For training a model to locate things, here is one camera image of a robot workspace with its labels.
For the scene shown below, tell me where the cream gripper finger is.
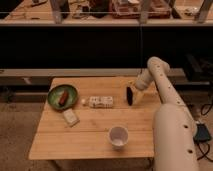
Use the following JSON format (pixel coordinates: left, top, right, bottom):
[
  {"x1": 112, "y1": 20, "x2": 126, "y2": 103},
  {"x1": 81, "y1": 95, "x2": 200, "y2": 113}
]
[{"x1": 131, "y1": 86, "x2": 144, "y2": 104}]

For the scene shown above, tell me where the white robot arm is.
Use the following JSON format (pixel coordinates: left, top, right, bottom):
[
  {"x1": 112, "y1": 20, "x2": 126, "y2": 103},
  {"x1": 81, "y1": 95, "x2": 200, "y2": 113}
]
[{"x1": 133, "y1": 57, "x2": 199, "y2": 171}]

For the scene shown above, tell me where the black eraser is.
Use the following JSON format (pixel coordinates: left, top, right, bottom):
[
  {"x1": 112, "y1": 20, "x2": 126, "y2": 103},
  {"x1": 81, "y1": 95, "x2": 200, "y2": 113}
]
[{"x1": 126, "y1": 87, "x2": 133, "y2": 106}]

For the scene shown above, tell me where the white plastic bottle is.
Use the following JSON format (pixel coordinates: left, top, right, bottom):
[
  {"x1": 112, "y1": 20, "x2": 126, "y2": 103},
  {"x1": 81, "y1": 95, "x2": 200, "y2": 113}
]
[{"x1": 81, "y1": 96, "x2": 114, "y2": 108}]

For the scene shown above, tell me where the wooden table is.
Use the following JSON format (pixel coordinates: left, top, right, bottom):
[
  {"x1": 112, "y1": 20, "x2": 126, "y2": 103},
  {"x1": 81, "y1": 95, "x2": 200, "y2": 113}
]
[{"x1": 29, "y1": 77, "x2": 160, "y2": 160}]

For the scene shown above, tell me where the red sausage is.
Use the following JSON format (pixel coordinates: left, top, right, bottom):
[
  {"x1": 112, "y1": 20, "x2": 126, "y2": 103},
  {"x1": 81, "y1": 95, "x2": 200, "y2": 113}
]
[{"x1": 59, "y1": 90, "x2": 69, "y2": 106}]

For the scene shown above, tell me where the black power box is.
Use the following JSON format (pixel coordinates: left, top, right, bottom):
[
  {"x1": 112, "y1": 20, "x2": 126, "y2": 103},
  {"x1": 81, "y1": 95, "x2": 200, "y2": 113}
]
[{"x1": 194, "y1": 123, "x2": 212, "y2": 142}]

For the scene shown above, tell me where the green plate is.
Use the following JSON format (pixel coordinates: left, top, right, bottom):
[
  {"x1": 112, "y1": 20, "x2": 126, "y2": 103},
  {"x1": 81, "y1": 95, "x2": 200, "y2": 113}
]
[{"x1": 47, "y1": 84, "x2": 78, "y2": 110}]

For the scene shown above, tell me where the long workbench shelf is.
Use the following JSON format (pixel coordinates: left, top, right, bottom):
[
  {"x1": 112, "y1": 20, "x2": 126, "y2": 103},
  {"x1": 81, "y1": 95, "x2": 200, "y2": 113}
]
[{"x1": 0, "y1": 0, "x2": 213, "y2": 27}]

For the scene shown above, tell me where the black cable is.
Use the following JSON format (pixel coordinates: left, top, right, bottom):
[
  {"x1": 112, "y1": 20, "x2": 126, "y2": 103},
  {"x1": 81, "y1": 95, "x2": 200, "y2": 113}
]
[{"x1": 196, "y1": 103, "x2": 213, "y2": 164}]

